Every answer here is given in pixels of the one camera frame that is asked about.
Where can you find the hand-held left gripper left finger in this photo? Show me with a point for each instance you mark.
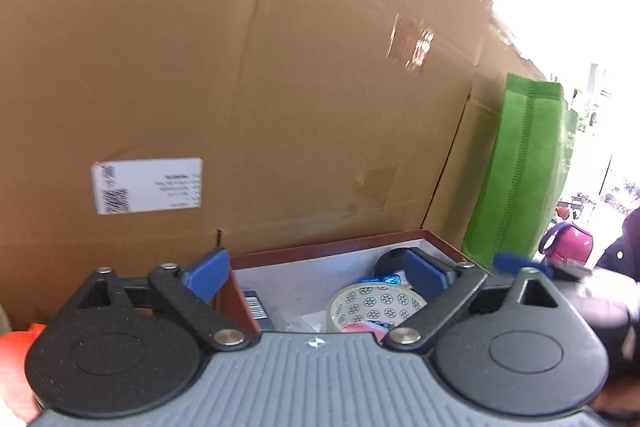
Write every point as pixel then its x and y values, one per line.
pixel 206 276

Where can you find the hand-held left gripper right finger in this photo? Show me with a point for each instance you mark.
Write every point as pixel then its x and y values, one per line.
pixel 425 274

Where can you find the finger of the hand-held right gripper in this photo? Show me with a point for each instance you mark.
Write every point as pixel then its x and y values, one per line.
pixel 515 262

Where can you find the red-rimmed white storage box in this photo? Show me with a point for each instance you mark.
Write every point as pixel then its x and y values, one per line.
pixel 310 267

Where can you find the black tape roll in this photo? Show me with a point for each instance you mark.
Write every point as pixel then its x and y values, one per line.
pixel 387 262

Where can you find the small blue patterned packet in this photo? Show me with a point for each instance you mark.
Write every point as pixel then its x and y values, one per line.
pixel 385 279

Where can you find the pink water bottle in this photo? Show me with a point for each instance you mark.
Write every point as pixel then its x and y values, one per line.
pixel 575 244

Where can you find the person's dark jacket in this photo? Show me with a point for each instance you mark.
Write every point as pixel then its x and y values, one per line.
pixel 622 247

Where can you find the blue barcode box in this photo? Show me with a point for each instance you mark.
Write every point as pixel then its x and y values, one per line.
pixel 260 312

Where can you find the pink flat packet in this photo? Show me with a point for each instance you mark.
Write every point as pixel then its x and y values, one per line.
pixel 365 326

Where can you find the green fabric tote bag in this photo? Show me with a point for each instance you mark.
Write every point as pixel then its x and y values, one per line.
pixel 525 167

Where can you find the narrow brown cardboard box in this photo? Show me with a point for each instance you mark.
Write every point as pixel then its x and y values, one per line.
pixel 480 132

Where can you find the orange plastic object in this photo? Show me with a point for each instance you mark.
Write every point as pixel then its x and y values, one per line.
pixel 15 357

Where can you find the large brown cardboard box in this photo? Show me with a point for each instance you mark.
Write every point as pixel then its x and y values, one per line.
pixel 250 57

